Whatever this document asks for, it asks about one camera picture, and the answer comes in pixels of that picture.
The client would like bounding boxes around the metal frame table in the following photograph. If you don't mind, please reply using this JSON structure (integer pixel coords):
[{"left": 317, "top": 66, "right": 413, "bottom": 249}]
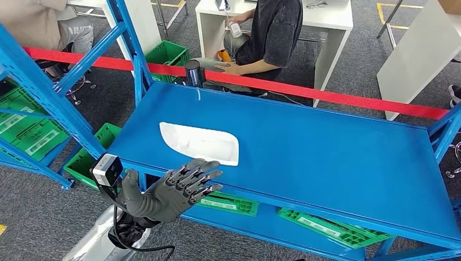
[{"left": 157, "top": 0, "right": 189, "bottom": 40}]

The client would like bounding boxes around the white plastic shell part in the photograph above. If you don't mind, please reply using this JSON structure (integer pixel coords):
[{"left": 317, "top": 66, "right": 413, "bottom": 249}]
[{"left": 159, "top": 122, "right": 240, "bottom": 167}]

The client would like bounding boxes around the blue metal shelf rack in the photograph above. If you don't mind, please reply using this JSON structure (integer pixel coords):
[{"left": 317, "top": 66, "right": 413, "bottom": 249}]
[
  {"left": 0, "top": 70, "right": 74, "bottom": 190},
  {"left": 0, "top": 0, "right": 461, "bottom": 261}
]

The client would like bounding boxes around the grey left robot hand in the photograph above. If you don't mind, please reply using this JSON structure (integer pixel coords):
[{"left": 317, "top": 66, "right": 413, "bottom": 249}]
[{"left": 121, "top": 158, "right": 225, "bottom": 223}]

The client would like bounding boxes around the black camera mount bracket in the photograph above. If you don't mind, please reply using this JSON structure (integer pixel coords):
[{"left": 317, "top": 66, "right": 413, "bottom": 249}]
[{"left": 97, "top": 182, "right": 127, "bottom": 213}]

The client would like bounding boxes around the person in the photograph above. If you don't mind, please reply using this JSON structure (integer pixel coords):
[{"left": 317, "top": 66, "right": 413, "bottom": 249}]
[
  {"left": 448, "top": 84, "right": 461, "bottom": 109},
  {"left": 0, "top": 0, "right": 95, "bottom": 78},
  {"left": 192, "top": 0, "right": 304, "bottom": 98}
]

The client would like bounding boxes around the black barrier post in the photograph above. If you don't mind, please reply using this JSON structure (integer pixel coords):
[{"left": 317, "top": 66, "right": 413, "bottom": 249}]
[{"left": 184, "top": 59, "right": 207, "bottom": 88}]

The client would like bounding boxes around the chrome chair base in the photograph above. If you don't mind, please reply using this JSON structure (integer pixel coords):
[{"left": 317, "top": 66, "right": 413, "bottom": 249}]
[
  {"left": 445, "top": 141, "right": 461, "bottom": 180},
  {"left": 54, "top": 73, "right": 97, "bottom": 106}
]

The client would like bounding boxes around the green plastic crate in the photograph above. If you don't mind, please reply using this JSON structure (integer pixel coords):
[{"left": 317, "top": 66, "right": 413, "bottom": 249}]
[
  {"left": 0, "top": 119, "right": 71, "bottom": 168},
  {"left": 277, "top": 208, "right": 394, "bottom": 250},
  {"left": 0, "top": 84, "right": 55, "bottom": 136},
  {"left": 64, "top": 122, "right": 145, "bottom": 191},
  {"left": 196, "top": 191, "right": 260, "bottom": 218},
  {"left": 145, "top": 40, "right": 190, "bottom": 84}
]

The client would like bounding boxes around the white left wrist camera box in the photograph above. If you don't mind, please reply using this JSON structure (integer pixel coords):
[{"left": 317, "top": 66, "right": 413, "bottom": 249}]
[{"left": 90, "top": 153, "right": 124, "bottom": 187}]

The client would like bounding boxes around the black camera cable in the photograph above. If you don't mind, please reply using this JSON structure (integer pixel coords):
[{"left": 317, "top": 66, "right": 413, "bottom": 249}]
[{"left": 112, "top": 205, "right": 176, "bottom": 261}]

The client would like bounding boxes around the red barrier belt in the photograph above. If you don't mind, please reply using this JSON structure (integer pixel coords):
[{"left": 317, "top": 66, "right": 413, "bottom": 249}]
[{"left": 23, "top": 47, "right": 449, "bottom": 121}]

